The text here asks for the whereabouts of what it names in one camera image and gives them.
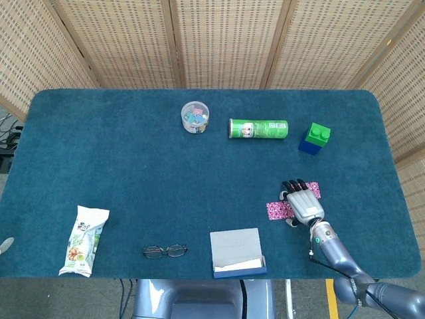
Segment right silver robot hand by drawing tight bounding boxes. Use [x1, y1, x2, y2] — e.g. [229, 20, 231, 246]
[278, 178, 325, 229]

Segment pink patterned cloth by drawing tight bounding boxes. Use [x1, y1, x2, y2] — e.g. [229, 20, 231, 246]
[304, 181, 322, 200]
[266, 201, 295, 221]

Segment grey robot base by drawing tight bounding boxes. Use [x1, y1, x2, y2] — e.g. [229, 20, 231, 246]
[132, 278, 276, 319]

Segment blue toy brick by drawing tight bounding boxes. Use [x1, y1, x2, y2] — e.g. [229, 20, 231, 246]
[297, 134, 325, 156]

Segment green toy brick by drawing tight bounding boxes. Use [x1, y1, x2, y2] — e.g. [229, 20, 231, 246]
[305, 122, 333, 146]

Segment blue box with grey lid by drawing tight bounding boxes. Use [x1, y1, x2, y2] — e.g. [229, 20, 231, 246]
[209, 227, 268, 280]

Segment green chips can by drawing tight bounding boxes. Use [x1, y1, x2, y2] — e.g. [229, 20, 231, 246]
[228, 118, 290, 140]

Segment cream paper sheet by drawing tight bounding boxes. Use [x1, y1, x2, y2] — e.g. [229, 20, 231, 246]
[214, 258, 264, 272]

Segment white table leg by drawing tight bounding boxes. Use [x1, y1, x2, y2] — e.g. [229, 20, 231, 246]
[284, 278, 294, 319]

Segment clear jar of binder clips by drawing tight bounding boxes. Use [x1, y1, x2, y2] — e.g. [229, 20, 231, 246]
[181, 100, 211, 135]

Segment blue felt table cover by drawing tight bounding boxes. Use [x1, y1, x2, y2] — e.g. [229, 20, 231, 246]
[0, 88, 420, 279]

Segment woven wooden folding screen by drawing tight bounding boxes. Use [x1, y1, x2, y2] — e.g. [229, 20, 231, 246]
[0, 0, 425, 253]

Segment white snack bag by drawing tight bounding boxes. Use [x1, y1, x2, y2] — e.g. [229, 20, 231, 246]
[58, 205, 110, 278]

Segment black power strip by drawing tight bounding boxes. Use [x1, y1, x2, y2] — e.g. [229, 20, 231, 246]
[0, 148, 16, 173]

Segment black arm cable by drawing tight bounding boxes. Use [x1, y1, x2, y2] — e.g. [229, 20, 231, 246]
[307, 244, 399, 319]

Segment thin metal-frame eyeglasses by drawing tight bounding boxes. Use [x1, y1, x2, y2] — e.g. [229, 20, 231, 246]
[142, 244, 188, 260]

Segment black floor cables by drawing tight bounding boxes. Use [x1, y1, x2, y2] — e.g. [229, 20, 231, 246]
[0, 112, 25, 150]

